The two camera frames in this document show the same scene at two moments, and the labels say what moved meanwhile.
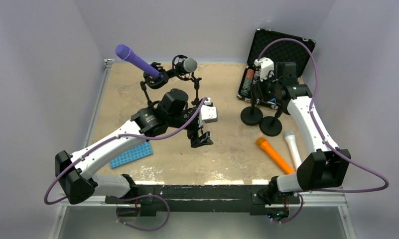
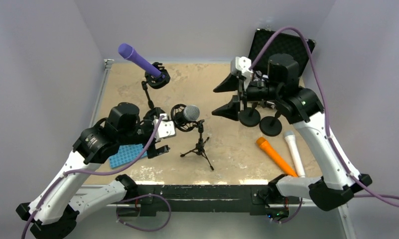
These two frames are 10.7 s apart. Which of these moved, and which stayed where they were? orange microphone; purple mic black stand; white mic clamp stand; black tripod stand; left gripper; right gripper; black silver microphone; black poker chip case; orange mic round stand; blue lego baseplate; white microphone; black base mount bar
Moved: left gripper; right gripper; black tripod stand; black silver microphone
Stayed: blue lego baseplate; black base mount bar; orange microphone; white microphone; black poker chip case; orange mic round stand; white mic clamp stand; purple mic black stand
